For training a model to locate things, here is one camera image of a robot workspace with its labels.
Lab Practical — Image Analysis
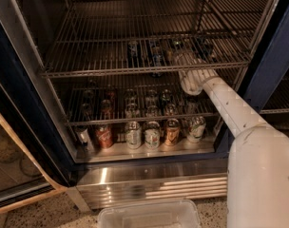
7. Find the blue can right middle shelf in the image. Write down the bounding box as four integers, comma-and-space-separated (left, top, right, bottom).
194, 38, 216, 62

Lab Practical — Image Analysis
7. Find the blue can shelf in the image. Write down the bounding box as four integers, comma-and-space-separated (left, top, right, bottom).
194, 38, 216, 62
148, 40, 164, 67

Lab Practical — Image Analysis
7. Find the copper orange can bottom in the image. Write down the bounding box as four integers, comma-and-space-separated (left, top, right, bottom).
164, 118, 180, 146

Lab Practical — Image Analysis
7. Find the dark can left middle shelf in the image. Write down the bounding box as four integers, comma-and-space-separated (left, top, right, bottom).
127, 41, 141, 67

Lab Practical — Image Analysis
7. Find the wire shelf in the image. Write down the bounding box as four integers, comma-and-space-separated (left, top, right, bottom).
42, 0, 268, 78
55, 71, 218, 126

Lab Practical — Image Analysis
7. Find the open glass fridge door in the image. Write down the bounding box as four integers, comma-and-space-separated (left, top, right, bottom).
0, 23, 69, 214

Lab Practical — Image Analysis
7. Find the white tilted can bottom right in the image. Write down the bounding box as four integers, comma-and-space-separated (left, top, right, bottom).
186, 116, 206, 143

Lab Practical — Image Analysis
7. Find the middle wire shelf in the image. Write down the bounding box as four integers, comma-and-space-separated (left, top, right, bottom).
55, 71, 218, 126

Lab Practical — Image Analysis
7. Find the stainless steel display fridge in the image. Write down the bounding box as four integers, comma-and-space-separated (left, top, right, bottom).
0, 0, 289, 213

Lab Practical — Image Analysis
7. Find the white green can bottom left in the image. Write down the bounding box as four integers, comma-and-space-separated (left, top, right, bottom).
125, 121, 142, 149

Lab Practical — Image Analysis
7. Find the clear plastic bin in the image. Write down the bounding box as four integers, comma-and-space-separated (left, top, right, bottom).
97, 199, 202, 228

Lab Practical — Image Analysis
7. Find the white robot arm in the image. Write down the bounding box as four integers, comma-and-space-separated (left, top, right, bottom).
173, 51, 289, 228

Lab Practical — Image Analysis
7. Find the upper wire shelf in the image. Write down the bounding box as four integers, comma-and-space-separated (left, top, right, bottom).
42, 0, 268, 78

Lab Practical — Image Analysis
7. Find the red soda can bottom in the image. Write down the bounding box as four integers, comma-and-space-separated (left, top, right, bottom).
96, 124, 113, 148

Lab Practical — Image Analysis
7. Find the silver slim can bottom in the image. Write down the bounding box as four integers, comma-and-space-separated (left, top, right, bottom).
74, 125, 94, 151

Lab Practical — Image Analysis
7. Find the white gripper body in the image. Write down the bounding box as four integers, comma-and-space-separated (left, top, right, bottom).
174, 52, 218, 91

